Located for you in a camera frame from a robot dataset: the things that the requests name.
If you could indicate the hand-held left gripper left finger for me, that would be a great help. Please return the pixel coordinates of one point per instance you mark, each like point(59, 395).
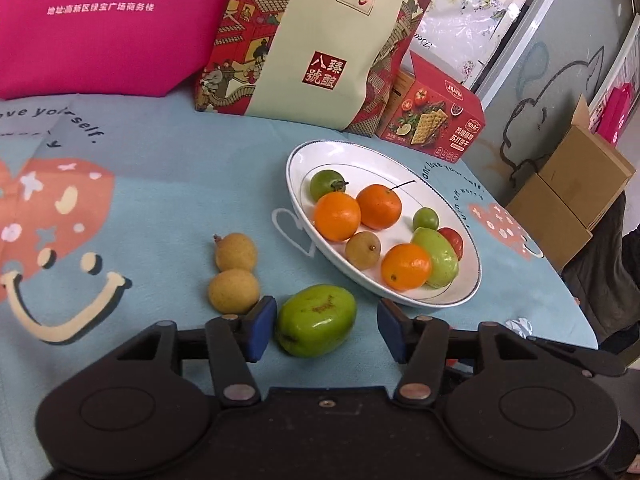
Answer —
point(260, 329)

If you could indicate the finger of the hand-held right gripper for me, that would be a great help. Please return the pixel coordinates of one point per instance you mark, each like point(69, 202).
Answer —
point(595, 360)

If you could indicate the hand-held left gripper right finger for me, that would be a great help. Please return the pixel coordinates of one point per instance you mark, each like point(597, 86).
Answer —
point(392, 329)

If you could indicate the tan longan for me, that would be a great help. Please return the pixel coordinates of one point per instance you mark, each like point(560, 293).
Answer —
point(236, 251)
point(233, 290)
point(362, 250)

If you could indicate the large green jujube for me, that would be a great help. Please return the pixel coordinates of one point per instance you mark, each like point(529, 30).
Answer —
point(316, 320)
point(442, 260)

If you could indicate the orange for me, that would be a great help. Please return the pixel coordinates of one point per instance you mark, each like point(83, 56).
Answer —
point(380, 206)
point(337, 216)
point(406, 266)

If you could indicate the white plate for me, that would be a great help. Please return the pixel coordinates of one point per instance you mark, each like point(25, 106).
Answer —
point(395, 240)

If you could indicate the red tomato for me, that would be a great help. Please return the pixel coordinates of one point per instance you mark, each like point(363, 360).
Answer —
point(454, 241)

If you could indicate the small green round fruit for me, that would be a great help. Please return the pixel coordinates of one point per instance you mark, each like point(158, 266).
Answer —
point(325, 185)
point(426, 218)

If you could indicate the dark cloth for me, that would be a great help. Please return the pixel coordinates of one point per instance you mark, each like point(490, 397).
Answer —
point(607, 280)

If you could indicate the cardboard box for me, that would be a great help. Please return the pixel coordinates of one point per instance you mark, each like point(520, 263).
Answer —
point(545, 225)
point(585, 170)

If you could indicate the light blue printed tablecloth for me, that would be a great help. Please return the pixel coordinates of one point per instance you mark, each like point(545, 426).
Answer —
point(150, 220)

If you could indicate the red cracker box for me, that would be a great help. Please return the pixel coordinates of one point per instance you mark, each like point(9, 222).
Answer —
point(432, 110)

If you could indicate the small pink bag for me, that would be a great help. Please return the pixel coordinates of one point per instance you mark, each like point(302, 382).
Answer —
point(612, 112)

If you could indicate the red printed gift bag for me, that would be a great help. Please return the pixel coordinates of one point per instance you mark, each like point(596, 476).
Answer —
point(310, 45)

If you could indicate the white floral bag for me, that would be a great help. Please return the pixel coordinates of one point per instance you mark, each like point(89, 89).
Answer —
point(465, 20)

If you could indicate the pink tote bag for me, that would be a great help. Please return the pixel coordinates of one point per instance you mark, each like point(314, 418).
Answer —
point(100, 35)

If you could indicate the white door frame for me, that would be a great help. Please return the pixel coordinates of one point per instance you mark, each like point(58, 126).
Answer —
point(525, 25)

